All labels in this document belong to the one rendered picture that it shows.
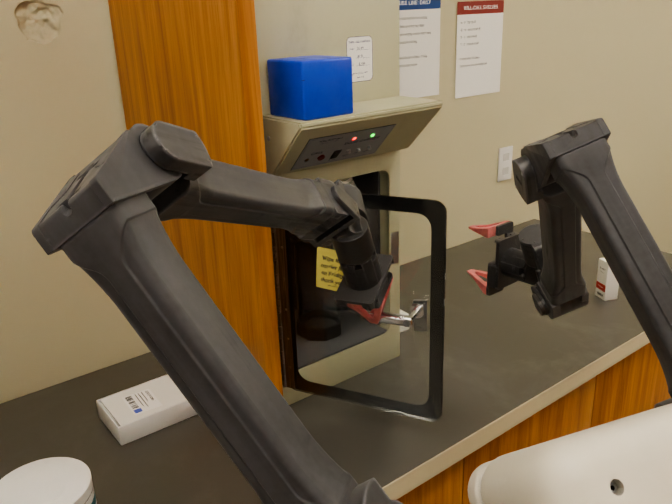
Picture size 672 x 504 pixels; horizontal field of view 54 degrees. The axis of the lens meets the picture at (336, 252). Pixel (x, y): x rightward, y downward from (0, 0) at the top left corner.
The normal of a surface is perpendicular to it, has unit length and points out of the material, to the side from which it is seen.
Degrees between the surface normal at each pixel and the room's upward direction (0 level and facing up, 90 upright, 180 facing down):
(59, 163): 90
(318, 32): 90
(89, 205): 86
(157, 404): 0
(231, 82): 90
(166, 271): 55
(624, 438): 10
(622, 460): 40
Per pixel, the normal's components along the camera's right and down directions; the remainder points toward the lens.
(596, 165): -0.18, -0.23
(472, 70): 0.62, 0.25
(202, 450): -0.04, -0.94
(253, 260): -0.78, 0.24
